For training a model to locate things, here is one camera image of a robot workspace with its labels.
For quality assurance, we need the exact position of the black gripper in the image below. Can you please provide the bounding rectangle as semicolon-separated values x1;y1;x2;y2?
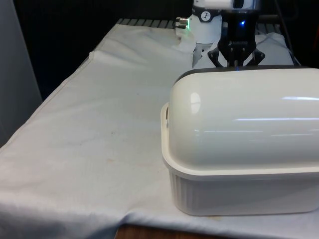
207;11;266;68

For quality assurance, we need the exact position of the rounded box lid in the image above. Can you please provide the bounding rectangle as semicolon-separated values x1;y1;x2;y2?
168;64;319;173

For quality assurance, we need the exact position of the cream box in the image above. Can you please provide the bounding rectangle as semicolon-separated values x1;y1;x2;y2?
159;101;319;217

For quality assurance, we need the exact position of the black cable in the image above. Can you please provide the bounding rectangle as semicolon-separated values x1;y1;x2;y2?
276;0;302;67

